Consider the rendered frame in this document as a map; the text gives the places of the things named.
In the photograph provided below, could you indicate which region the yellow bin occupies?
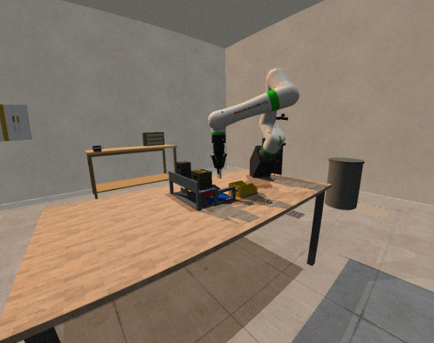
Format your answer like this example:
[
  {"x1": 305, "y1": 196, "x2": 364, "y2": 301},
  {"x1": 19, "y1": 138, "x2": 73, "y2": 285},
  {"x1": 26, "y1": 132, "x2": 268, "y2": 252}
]
[{"x1": 229, "y1": 180, "x2": 257, "y2": 198}]

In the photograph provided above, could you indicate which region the red bin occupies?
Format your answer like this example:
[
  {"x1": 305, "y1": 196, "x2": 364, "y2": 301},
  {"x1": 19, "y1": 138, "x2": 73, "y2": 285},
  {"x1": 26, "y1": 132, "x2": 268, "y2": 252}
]
[{"x1": 201, "y1": 191, "x2": 214, "y2": 198}]

